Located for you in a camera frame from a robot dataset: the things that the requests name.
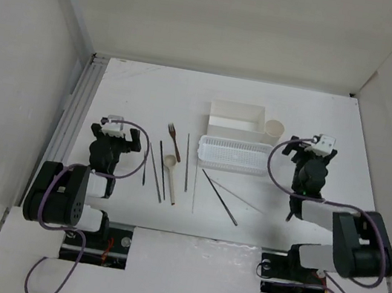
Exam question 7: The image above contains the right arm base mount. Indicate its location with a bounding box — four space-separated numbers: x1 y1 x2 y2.
255 251 327 293

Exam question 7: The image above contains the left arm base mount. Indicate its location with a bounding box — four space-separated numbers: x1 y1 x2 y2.
58 223 135 270

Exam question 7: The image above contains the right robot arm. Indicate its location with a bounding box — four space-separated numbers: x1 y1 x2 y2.
281 136 392 286

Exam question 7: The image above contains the brown wooden fork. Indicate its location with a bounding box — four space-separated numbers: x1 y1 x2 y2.
168 123 181 162

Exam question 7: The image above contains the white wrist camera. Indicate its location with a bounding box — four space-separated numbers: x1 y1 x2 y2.
100 115 125 138
306 134 336 157

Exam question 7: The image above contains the white perforated deep box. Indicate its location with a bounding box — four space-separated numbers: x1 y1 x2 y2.
206 99 268 143

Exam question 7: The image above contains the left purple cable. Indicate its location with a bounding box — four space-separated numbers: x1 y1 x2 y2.
22 108 154 293

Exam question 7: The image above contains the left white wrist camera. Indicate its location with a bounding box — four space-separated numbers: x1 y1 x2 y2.
100 115 125 138

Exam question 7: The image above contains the small black two-prong fork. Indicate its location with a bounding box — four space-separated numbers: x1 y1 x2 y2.
141 151 149 186

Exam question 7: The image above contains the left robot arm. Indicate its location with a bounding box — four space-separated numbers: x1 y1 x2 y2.
22 123 142 248

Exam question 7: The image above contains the pale translucent chopstick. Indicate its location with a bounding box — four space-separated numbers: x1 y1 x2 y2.
211 180 264 214

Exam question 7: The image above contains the white shallow mesh basket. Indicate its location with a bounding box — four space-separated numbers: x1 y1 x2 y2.
197 135 272 177

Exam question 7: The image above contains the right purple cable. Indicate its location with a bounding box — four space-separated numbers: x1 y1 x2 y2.
245 131 392 293

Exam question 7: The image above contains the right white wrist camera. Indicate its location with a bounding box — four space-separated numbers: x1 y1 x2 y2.
306 134 336 157

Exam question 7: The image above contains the grey metal chopstick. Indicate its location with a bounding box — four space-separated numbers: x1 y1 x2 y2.
149 142 162 204

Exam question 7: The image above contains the thin clear chopstick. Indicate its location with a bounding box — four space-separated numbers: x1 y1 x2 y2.
191 158 199 214

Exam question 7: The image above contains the white round cup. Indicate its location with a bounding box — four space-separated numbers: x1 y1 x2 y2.
261 119 285 146

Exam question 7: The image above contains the long black chopstick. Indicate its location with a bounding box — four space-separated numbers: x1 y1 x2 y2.
201 168 238 227

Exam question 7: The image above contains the aluminium frame rail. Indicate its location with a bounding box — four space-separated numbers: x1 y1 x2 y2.
16 53 110 206

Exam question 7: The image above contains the purple cable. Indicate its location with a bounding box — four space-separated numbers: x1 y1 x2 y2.
22 108 154 293
245 131 392 293

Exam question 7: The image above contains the silver metal chopstick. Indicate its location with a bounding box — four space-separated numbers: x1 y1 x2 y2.
184 134 191 192

